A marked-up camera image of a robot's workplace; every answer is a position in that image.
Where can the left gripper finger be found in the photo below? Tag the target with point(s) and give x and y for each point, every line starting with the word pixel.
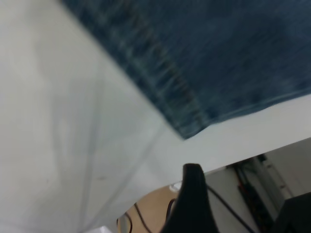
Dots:
pixel 192 208

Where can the blue denim pants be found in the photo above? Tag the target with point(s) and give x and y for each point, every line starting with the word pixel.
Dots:
pixel 230 53

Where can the small white plastic piece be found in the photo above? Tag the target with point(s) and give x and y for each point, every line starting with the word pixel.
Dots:
pixel 175 187

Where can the grey metal rack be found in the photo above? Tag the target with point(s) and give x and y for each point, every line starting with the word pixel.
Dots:
pixel 257 184

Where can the black box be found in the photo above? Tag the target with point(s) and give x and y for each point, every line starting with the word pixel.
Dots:
pixel 296 216

